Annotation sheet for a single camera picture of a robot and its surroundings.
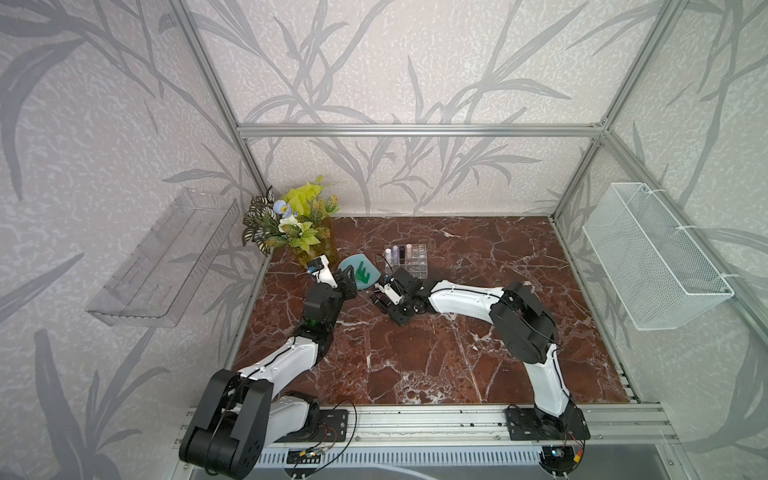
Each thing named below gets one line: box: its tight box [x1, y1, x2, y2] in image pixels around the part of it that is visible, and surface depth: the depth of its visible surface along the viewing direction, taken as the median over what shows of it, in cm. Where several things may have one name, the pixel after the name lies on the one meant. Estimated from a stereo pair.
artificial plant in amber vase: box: [242, 177, 341, 266], surface depth 90 cm
